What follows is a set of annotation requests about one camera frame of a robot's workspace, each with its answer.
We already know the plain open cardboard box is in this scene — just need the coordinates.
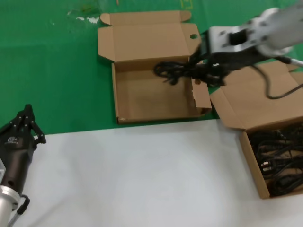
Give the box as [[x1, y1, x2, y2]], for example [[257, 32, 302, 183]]
[[209, 61, 303, 199]]

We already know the green table cloth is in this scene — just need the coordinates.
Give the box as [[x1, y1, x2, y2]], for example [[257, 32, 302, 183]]
[[0, 0, 303, 136]]

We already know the silver sleeved arm cable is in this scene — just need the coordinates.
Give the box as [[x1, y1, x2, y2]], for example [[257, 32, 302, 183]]
[[276, 55, 303, 69], [7, 210, 21, 227]]

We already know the black power cable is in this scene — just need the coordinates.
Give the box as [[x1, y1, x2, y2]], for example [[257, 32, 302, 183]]
[[153, 60, 209, 86]]

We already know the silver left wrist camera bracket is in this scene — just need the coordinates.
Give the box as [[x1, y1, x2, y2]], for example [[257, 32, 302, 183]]
[[0, 158, 7, 185]]

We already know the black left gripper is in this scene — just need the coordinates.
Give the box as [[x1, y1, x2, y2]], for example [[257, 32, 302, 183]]
[[0, 104, 47, 190]]

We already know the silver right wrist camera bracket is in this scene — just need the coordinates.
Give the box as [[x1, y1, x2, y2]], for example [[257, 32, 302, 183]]
[[209, 17, 261, 54]]

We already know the black cable pile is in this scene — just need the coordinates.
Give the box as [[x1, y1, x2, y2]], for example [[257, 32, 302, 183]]
[[248, 129, 303, 197]]

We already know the cardboard box with round hole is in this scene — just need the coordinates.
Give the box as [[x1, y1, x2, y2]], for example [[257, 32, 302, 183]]
[[97, 10, 213, 125]]

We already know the torn clear plastic scrap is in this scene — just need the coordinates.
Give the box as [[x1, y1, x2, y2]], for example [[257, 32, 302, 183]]
[[67, 3, 100, 24]]

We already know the silver sleeved left arm cable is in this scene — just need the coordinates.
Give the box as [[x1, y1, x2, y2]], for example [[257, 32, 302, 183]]
[[7, 210, 21, 227]]

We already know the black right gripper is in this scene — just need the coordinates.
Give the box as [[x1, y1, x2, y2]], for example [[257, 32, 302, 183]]
[[188, 44, 261, 87]]

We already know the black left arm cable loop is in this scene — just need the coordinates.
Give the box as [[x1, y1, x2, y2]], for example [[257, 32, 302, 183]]
[[14, 194, 31, 216]]

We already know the silver sleeved right arm cable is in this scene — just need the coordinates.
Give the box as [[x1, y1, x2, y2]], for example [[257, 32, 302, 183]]
[[276, 55, 303, 69]]

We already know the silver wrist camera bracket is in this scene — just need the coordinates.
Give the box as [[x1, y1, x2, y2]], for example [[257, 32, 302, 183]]
[[209, 17, 261, 54], [0, 158, 7, 185]]

